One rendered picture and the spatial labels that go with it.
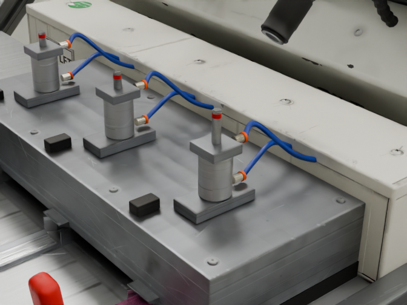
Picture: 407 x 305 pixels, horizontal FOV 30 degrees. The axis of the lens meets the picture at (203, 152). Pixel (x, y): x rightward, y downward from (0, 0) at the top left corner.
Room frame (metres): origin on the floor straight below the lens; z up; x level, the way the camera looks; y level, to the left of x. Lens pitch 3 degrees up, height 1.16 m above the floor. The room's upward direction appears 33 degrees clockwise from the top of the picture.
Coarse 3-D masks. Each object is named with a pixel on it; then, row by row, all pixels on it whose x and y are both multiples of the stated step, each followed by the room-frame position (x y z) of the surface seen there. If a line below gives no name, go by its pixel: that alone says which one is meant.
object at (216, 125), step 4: (216, 108) 0.46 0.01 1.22; (212, 112) 0.46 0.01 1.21; (216, 112) 0.46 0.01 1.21; (220, 112) 0.46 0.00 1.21; (212, 116) 0.46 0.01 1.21; (216, 116) 0.46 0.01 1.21; (220, 116) 0.46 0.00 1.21; (212, 120) 0.46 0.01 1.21; (216, 120) 0.46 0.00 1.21; (220, 120) 0.46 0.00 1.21; (212, 124) 0.46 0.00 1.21; (216, 124) 0.46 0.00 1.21; (220, 124) 0.46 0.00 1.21; (212, 128) 0.47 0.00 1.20; (216, 128) 0.46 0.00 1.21; (220, 128) 0.46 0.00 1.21; (212, 132) 0.47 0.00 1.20; (216, 132) 0.46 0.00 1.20; (220, 132) 0.47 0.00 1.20; (212, 136) 0.47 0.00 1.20; (216, 136) 0.47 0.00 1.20; (220, 136) 0.47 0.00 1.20; (212, 140) 0.47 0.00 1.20; (216, 140) 0.47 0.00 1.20; (220, 140) 0.47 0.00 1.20; (216, 144) 0.47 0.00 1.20
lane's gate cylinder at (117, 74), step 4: (116, 72) 0.54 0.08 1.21; (120, 72) 0.54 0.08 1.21; (116, 76) 0.54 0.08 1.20; (120, 76) 0.54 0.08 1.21; (116, 80) 0.54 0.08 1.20; (120, 80) 0.54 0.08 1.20; (116, 84) 0.54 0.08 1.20; (120, 84) 0.54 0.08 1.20; (116, 88) 0.54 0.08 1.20; (120, 88) 0.54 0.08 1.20
